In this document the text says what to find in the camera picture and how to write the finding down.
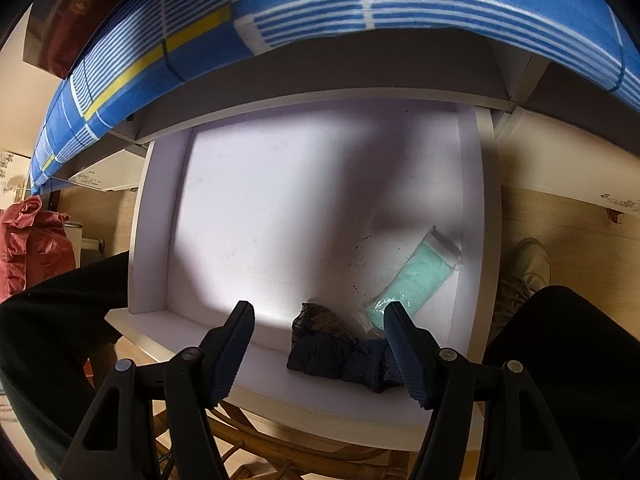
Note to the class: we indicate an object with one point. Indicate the white bed frame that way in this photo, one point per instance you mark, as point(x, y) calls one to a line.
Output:
point(300, 80)

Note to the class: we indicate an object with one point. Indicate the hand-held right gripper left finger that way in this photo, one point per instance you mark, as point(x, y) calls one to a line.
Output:
point(232, 350)

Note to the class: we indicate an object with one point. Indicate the rattan chair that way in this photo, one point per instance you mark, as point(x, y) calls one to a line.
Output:
point(260, 435)

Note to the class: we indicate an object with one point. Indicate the person's right white shoe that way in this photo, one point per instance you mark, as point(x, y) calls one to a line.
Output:
point(532, 265)

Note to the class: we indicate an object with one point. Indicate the navy lace underwear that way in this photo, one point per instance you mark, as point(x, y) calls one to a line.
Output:
point(325, 355)

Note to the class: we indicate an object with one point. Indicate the person's left leg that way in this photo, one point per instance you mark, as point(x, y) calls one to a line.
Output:
point(45, 335)

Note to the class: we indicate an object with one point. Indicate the person's leg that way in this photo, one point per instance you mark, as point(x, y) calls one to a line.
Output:
point(575, 350)
point(45, 335)

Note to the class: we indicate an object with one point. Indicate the red cloth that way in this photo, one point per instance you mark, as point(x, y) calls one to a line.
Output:
point(30, 250)

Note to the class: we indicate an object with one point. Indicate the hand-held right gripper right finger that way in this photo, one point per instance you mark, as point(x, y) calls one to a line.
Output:
point(405, 350)

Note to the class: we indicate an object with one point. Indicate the teal cloth in clear packet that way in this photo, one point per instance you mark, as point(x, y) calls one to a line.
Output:
point(420, 275)

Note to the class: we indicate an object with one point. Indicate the white floral drawer front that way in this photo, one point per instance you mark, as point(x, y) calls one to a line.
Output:
point(560, 160)
point(115, 170)

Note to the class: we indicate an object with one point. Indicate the dark red box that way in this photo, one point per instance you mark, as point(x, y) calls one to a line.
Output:
point(70, 25)

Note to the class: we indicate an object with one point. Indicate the person's right leg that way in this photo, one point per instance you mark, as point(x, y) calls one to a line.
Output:
point(575, 350)

